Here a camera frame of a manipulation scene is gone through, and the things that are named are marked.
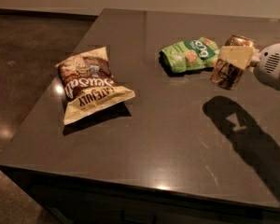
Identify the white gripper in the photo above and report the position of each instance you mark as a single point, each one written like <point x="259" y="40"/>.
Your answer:
<point x="272" y="64"/>

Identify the orange soda can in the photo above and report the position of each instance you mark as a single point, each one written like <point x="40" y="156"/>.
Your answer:
<point x="224" y="74"/>

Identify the green snack bag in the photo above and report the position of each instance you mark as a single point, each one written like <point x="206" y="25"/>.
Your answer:
<point x="190" y="55"/>

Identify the brown and cream chip bag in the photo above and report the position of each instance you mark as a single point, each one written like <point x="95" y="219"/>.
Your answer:
<point x="89" y="85"/>

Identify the dark cabinet under table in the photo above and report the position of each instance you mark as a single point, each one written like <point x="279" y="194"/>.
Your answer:
<point x="76" y="200"/>

